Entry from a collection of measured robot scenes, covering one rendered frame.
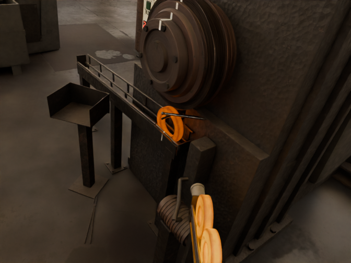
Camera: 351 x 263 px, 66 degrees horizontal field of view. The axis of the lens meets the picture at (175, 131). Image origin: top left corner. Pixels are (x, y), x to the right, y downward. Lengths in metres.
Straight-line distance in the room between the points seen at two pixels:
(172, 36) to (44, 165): 1.55
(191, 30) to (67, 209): 1.39
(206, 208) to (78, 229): 1.05
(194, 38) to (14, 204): 1.55
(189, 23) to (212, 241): 0.73
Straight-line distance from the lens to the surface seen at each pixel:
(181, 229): 1.22
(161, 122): 1.39
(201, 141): 1.19
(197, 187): 1.14
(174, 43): 1.01
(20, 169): 2.27
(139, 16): 4.16
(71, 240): 1.81
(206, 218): 0.96
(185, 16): 1.06
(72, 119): 1.64
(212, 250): 0.87
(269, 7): 1.03
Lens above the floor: 1.52
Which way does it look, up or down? 36 degrees down
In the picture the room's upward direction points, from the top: 10 degrees clockwise
